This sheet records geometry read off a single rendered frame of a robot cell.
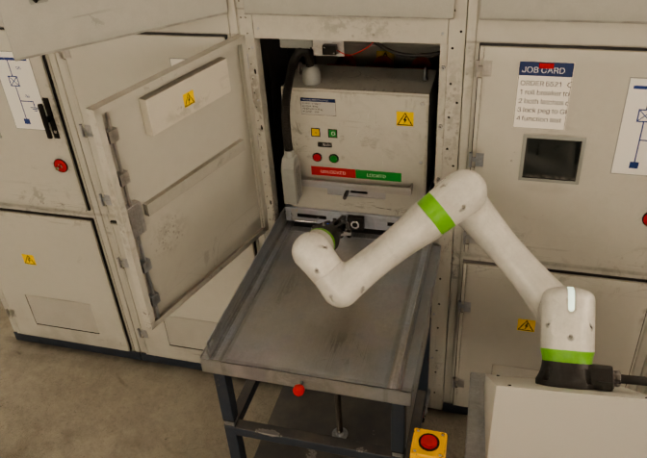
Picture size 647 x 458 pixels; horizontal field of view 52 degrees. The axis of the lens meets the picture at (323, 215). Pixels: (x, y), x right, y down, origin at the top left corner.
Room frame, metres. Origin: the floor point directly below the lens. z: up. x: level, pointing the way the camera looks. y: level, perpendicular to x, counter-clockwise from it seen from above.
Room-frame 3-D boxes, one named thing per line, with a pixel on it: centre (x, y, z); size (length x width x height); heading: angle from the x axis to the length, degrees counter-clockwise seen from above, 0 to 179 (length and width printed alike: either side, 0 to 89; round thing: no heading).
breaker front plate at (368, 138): (1.99, -0.12, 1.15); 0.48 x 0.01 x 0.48; 73
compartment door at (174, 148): (1.82, 0.40, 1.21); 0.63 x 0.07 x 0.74; 146
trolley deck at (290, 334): (1.63, -0.01, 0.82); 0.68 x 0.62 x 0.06; 163
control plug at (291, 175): (1.99, 0.10, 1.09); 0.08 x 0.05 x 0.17; 163
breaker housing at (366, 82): (2.24, -0.20, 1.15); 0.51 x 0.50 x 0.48; 163
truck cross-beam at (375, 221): (2.01, -0.13, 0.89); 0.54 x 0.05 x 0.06; 73
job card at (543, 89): (1.76, -0.65, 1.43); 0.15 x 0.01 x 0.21; 73
